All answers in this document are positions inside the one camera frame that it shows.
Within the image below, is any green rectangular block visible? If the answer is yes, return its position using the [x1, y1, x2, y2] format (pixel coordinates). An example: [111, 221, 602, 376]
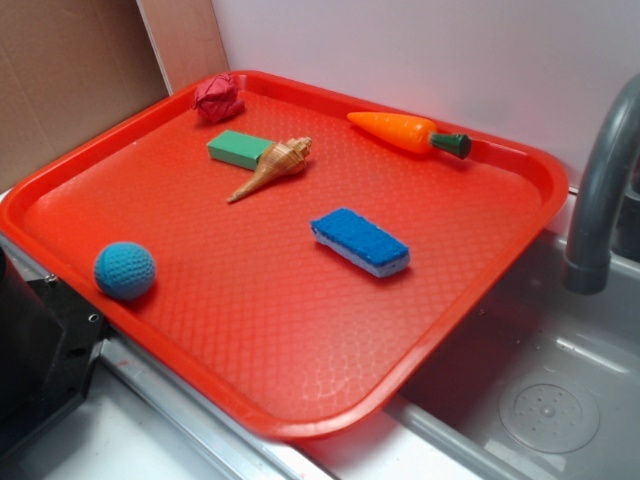
[207, 130, 273, 171]

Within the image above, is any crumpled red paper ball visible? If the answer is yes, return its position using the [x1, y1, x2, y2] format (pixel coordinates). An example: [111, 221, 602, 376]
[191, 73, 245, 123]

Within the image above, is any grey sink faucet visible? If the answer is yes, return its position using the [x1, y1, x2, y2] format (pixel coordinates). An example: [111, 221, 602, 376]
[562, 76, 639, 295]

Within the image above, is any red plastic tray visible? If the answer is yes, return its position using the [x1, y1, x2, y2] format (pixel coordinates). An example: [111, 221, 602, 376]
[1, 71, 568, 440]

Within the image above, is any brown cardboard panel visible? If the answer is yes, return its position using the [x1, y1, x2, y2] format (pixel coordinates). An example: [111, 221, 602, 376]
[1, 1, 228, 190]

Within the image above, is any blue dimpled ball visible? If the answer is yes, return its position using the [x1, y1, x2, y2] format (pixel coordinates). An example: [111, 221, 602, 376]
[93, 242, 156, 301]

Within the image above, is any tan spiral seashell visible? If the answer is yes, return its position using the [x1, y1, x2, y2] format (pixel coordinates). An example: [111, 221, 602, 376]
[227, 137, 312, 204]

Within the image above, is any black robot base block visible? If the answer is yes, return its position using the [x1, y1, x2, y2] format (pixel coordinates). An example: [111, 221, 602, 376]
[1, 252, 104, 457]

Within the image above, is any grey plastic sink basin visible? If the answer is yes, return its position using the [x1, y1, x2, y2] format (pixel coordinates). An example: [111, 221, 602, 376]
[304, 234, 639, 479]

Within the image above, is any blue sponge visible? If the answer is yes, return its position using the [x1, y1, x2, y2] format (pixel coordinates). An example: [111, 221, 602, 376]
[310, 208, 410, 278]

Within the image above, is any orange toy carrot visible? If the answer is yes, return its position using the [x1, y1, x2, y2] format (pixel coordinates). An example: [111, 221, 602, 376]
[347, 112, 472, 159]

